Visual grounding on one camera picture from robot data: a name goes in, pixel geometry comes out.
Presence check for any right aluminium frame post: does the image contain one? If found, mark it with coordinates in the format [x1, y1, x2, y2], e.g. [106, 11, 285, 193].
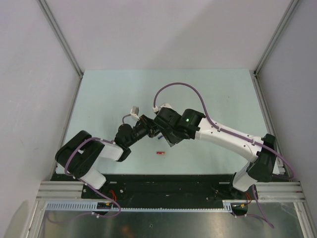
[253, 0, 302, 75]

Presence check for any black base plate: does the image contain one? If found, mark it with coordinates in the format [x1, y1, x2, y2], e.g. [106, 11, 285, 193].
[49, 173, 290, 209]

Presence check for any grey slotted cable duct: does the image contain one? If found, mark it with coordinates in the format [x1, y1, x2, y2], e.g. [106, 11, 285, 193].
[46, 200, 247, 212]

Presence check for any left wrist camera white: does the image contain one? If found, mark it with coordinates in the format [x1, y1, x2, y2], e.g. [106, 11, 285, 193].
[130, 106, 140, 121]

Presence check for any left aluminium frame post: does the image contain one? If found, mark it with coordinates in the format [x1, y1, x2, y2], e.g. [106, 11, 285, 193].
[37, 0, 84, 79]

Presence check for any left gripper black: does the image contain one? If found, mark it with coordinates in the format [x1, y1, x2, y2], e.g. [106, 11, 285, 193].
[126, 114, 160, 147]

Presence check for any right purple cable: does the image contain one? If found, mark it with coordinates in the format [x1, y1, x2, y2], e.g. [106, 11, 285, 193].
[153, 82, 297, 229]

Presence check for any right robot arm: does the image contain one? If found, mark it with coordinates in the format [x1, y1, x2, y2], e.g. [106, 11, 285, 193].
[153, 106, 276, 199]

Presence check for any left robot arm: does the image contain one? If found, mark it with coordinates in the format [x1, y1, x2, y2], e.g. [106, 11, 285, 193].
[55, 115, 159, 198]

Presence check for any aluminium frame post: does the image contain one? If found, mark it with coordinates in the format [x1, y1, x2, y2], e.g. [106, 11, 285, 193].
[37, 0, 84, 79]
[253, 0, 302, 75]

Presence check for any purple cable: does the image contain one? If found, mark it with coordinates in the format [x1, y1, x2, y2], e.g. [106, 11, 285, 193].
[47, 114, 136, 224]
[153, 82, 297, 229]

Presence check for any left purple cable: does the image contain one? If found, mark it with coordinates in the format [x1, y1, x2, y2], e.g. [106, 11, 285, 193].
[47, 114, 136, 224]

